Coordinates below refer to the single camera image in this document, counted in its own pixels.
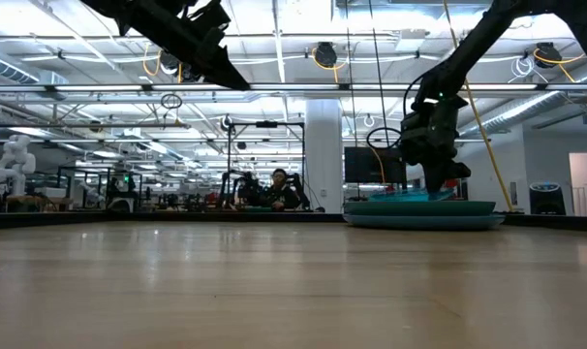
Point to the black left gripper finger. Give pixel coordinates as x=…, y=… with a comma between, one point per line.
x=223, y=68

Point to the large teal plastic plate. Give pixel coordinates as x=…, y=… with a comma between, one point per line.
x=443, y=208

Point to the cyan translucent small plate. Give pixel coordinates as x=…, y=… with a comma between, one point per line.
x=395, y=195

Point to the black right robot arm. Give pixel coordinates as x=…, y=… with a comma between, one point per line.
x=497, y=29

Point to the red background object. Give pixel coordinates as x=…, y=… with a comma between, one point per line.
x=452, y=183

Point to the black monitor screen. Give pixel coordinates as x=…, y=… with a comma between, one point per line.
x=371, y=167

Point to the long ceiling light strip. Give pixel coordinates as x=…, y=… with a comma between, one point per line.
x=293, y=87

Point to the black round bin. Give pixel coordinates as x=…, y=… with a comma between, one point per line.
x=546, y=201

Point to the white building column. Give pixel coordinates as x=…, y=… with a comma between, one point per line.
x=324, y=155

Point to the person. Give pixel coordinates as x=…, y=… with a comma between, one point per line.
x=280, y=196

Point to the white door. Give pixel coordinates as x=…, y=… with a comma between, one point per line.
x=586, y=179

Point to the white humanoid robot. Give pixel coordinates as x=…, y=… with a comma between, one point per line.
x=15, y=165

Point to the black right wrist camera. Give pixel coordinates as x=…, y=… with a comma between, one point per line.
x=417, y=138

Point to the black background rig frame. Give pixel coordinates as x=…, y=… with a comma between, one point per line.
x=267, y=124

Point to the silver ventilation duct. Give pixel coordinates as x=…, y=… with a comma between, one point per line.
x=516, y=114

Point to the grey ventilation duct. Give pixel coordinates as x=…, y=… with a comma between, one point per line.
x=8, y=68

